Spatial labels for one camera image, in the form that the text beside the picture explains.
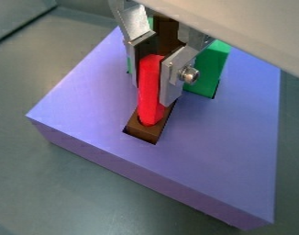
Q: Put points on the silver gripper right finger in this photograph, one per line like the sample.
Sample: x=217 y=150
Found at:
x=177 y=67

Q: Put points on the purple base board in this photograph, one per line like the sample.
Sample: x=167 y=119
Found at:
x=214 y=160

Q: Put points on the red stepped peg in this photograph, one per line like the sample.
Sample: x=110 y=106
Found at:
x=150 y=109

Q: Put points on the green block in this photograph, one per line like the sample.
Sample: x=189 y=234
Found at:
x=166 y=38

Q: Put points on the brown L-shaped block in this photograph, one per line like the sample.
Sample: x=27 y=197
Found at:
x=147 y=133

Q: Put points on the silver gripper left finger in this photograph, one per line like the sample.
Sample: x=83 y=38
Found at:
x=131 y=18

